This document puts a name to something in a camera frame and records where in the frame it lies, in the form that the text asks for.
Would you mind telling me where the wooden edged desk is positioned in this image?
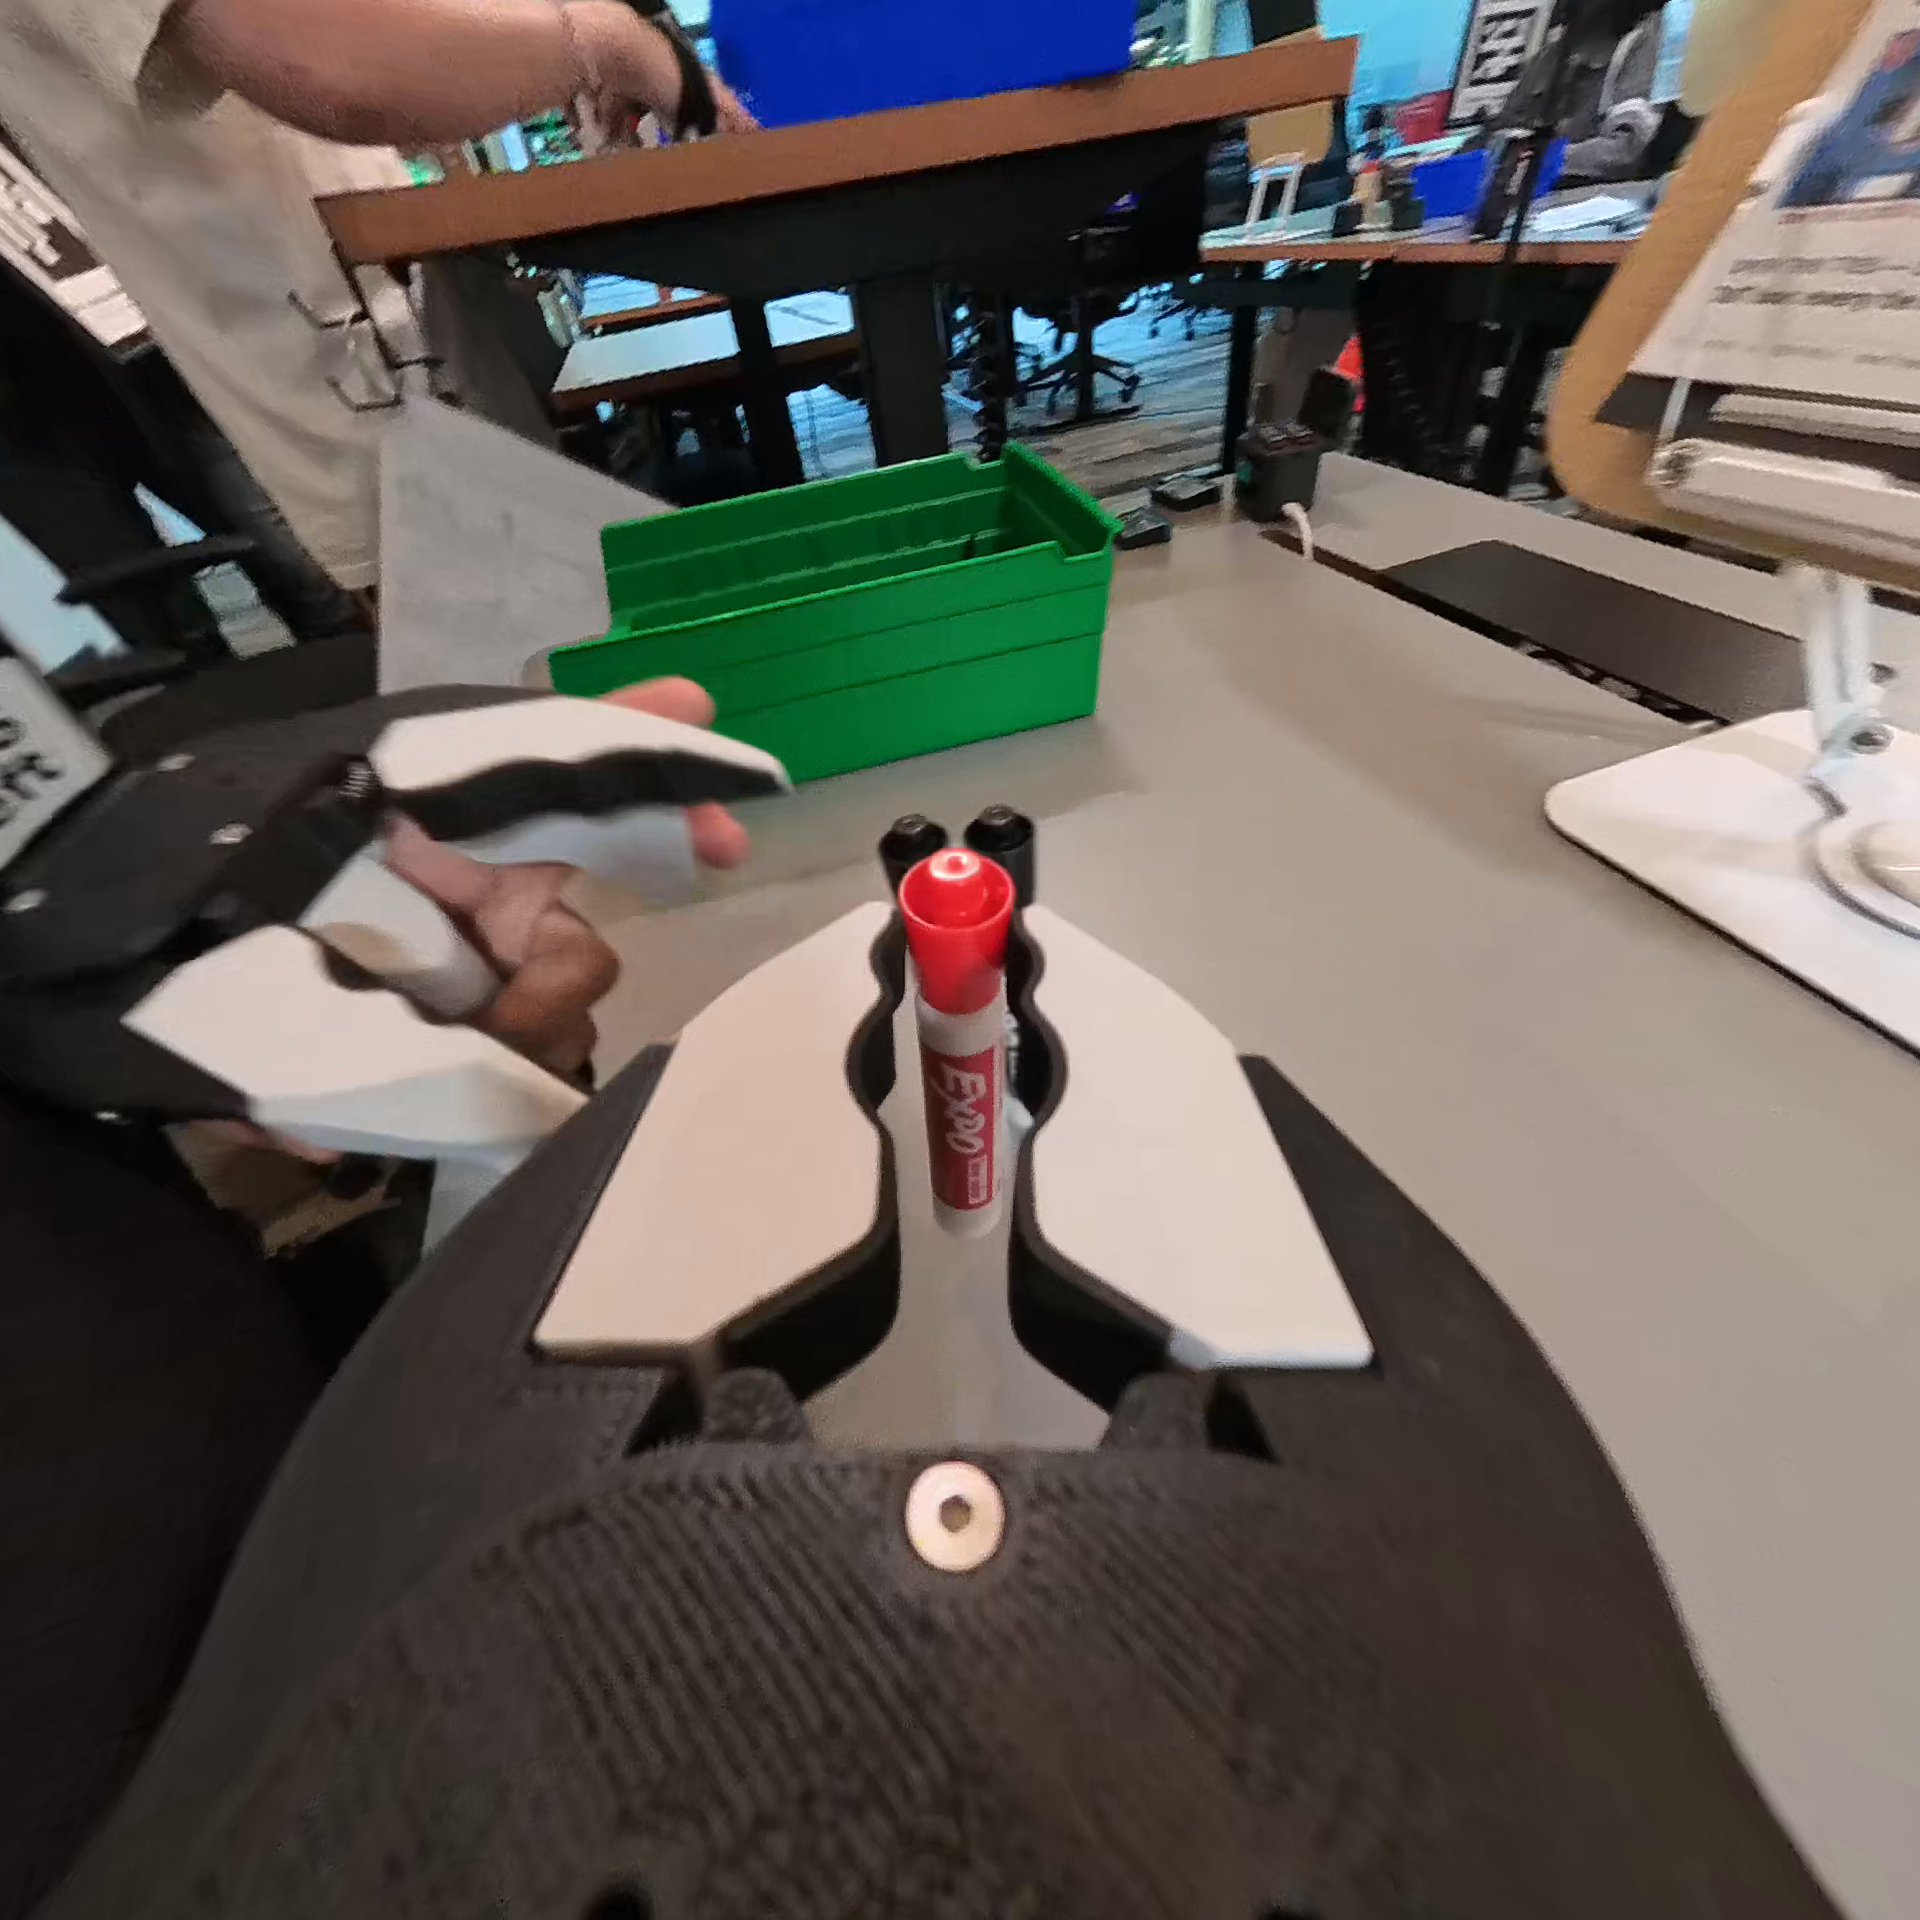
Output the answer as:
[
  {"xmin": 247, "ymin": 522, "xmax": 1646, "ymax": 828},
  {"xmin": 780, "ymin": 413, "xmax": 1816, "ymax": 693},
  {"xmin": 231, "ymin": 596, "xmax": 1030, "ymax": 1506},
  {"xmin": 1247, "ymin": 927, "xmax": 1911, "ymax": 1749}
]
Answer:
[
  {"xmin": 1199, "ymin": 221, "xmax": 1654, "ymax": 500},
  {"xmin": 312, "ymin": 37, "xmax": 1361, "ymax": 454}
]

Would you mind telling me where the black power adapter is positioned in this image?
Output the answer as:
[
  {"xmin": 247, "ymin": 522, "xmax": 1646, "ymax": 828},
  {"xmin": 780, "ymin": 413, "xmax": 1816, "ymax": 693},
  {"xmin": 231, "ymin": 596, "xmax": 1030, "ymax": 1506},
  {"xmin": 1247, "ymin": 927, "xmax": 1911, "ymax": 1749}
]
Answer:
[{"xmin": 1233, "ymin": 420, "xmax": 1326, "ymax": 526}]

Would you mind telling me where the person's black knit clothing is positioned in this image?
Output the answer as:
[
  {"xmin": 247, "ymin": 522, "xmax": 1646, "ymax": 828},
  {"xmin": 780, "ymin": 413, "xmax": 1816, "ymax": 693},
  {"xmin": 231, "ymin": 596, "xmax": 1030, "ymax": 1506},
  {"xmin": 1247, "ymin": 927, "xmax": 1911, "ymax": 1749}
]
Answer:
[{"xmin": 0, "ymin": 1093, "xmax": 441, "ymax": 1920}]

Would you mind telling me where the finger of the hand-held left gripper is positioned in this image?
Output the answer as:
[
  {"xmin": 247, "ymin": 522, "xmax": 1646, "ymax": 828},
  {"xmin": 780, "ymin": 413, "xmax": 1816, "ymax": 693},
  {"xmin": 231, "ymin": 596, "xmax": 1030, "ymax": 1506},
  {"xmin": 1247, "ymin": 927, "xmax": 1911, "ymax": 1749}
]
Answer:
[
  {"xmin": 119, "ymin": 922, "xmax": 593, "ymax": 1168},
  {"xmin": 364, "ymin": 693, "xmax": 798, "ymax": 911}
]

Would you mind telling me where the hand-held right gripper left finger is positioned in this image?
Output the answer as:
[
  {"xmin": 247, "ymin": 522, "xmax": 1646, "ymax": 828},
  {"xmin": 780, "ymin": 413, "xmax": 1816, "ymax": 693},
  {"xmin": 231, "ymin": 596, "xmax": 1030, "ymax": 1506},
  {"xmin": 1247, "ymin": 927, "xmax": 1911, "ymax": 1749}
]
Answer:
[{"xmin": 532, "ymin": 900, "xmax": 903, "ymax": 1363}]

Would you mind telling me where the green plastic bin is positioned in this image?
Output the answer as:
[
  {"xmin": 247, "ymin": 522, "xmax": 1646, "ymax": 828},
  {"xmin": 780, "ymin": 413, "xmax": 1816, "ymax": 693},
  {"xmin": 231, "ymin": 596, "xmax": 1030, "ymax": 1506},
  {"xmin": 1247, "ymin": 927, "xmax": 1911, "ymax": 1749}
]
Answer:
[{"xmin": 547, "ymin": 442, "xmax": 1126, "ymax": 787}]

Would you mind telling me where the person's left hand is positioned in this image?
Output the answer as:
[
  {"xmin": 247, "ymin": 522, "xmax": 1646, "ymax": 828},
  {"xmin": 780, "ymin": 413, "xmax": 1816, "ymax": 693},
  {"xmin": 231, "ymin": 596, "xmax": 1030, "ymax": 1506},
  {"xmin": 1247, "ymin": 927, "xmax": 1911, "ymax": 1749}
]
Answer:
[{"xmin": 379, "ymin": 674, "xmax": 755, "ymax": 1082}]

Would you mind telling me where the blue plastic bin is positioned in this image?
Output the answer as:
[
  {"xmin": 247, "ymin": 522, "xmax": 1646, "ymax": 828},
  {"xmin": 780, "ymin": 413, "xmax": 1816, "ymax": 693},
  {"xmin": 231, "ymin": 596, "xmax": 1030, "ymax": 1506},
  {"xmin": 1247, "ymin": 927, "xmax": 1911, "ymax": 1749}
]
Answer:
[{"xmin": 707, "ymin": 0, "xmax": 1139, "ymax": 130}]

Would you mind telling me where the printed instruction paper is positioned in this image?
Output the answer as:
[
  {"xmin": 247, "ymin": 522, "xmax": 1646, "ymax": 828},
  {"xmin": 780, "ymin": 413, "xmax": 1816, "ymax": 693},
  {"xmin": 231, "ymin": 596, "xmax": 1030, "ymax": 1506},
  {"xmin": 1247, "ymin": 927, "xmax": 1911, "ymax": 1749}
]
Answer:
[{"xmin": 1623, "ymin": 0, "xmax": 1920, "ymax": 408}]

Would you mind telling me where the red dry erase marker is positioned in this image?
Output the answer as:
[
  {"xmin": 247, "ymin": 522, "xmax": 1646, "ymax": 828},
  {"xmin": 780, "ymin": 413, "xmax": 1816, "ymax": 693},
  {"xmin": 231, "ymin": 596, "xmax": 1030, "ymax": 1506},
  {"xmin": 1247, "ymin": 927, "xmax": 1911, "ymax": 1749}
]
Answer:
[{"xmin": 896, "ymin": 844, "xmax": 1019, "ymax": 1242}]

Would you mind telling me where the black dry erase marker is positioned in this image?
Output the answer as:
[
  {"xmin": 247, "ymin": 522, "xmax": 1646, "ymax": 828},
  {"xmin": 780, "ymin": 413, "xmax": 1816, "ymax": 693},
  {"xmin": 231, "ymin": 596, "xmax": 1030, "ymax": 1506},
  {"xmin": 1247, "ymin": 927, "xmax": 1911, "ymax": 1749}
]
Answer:
[
  {"xmin": 875, "ymin": 814, "xmax": 951, "ymax": 911},
  {"xmin": 961, "ymin": 804, "xmax": 1043, "ymax": 906}
]

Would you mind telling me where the fiducial tag poster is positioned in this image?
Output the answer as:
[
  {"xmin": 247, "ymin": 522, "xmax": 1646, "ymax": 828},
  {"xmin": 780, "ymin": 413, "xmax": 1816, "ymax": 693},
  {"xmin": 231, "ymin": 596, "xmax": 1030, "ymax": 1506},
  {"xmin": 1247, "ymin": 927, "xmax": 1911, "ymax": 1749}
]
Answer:
[{"xmin": 1447, "ymin": 0, "xmax": 1536, "ymax": 130}]

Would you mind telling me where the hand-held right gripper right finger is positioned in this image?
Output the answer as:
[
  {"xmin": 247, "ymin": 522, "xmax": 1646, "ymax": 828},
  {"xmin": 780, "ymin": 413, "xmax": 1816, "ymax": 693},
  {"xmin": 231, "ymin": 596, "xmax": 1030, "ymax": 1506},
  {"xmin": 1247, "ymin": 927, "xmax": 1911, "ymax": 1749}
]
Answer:
[{"xmin": 1016, "ymin": 903, "xmax": 1376, "ymax": 1368}]

